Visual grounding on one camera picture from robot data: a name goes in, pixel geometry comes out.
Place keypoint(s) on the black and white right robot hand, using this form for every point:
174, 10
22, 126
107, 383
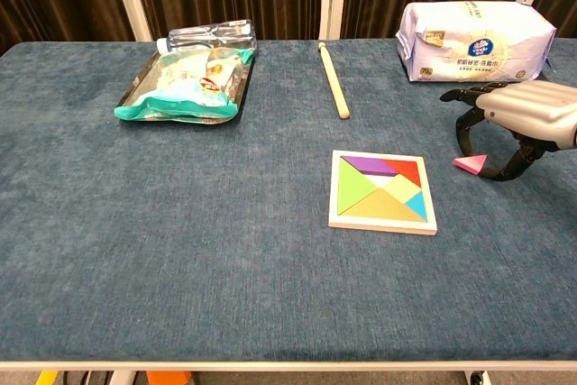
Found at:
536, 110

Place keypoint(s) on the pink triangle piece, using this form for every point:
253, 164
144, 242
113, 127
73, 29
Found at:
471, 163

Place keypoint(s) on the red triangle tangram piece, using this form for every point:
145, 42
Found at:
408, 171

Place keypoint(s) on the blue triangle puzzle piece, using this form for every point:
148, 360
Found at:
418, 204

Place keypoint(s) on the pale yellow square tangram piece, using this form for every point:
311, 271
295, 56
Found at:
399, 187

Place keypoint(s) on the purple parallelogram tangram piece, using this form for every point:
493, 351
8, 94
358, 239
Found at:
365, 164

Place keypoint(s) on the orange-yellow triangle tangram piece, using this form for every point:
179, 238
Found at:
383, 207

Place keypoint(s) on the lime green triangle tangram piece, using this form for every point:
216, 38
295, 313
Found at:
354, 189

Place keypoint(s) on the white tissue pack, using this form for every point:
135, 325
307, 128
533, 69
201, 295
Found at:
473, 42

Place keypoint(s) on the long wooden stick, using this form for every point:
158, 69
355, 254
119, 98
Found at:
333, 80

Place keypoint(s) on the clear plastic water bottle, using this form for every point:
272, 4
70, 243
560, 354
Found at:
207, 35

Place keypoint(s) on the teal and white snack bag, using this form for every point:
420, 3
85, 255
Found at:
180, 87

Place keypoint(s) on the blue fabric table mat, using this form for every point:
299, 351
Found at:
180, 222

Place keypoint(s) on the silver snack packet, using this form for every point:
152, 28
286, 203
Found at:
142, 78

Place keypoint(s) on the orange plastic object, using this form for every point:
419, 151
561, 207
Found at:
169, 378

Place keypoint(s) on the yellow floor tape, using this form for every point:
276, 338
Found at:
47, 378

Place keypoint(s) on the colourful tangram puzzle tray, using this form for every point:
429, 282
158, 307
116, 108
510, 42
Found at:
383, 226

